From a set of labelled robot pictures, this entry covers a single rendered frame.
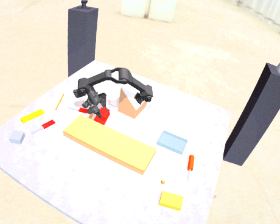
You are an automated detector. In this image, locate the pale yellow rectangular block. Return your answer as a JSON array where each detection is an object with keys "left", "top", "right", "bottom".
[{"left": 158, "top": 191, "right": 184, "bottom": 211}]

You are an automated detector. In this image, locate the red-handled awl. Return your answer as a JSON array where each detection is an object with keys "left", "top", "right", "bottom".
[
  {"left": 31, "top": 119, "right": 55, "bottom": 134},
  {"left": 68, "top": 106, "right": 88, "bottom": 113}
]

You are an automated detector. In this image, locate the pale yellow panel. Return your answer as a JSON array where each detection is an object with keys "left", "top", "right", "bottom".
[{"left": 63, "top": 114, "right": 157, "bottom": 175}]

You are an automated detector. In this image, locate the yellow flat bar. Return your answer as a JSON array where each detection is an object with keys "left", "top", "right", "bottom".
[{"left": 20, "top": 109, "right": 44, "bottom": 123}]

